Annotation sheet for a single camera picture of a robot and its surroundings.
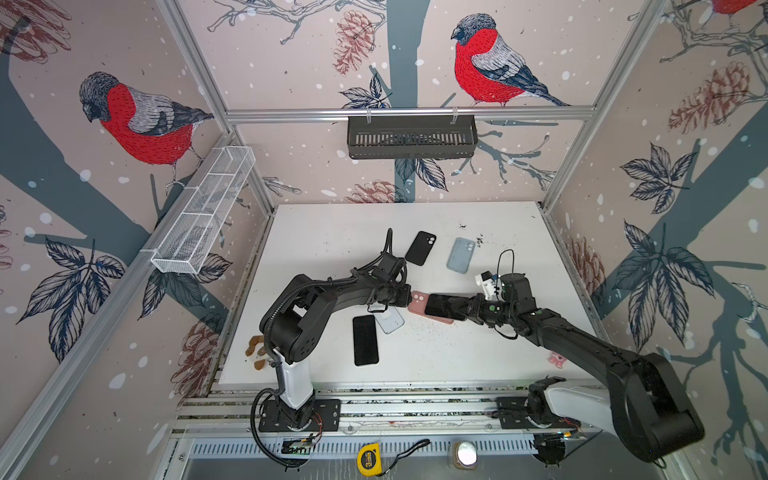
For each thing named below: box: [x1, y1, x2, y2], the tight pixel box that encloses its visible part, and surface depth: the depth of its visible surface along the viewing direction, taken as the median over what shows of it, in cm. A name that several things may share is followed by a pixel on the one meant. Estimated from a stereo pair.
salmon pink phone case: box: [408, 290, 454, 325], surface depth 96 cm
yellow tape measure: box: [357, 442, 382, 477], surface depth 67 cm
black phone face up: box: [352, 315, 379, 366], surface depth 89 cm
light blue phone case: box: [446, 237, 476, 275], surface depth 109 cm
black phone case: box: [405, 230, 437, 266], surface depth 110 cm
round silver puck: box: [454, 441, 478, 470], surface depth 61 cm
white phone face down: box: [373, 306, 405, 335], surface depth 92 cm
